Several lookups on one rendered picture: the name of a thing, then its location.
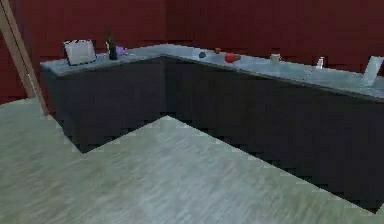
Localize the red tomato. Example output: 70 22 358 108
224 52 242 64

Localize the dark green bottle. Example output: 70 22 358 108
105 32 119 61

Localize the dark kitchen counter cabinet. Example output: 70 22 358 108
39 43 384 214

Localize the white flat box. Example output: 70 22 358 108
361 55 384 86

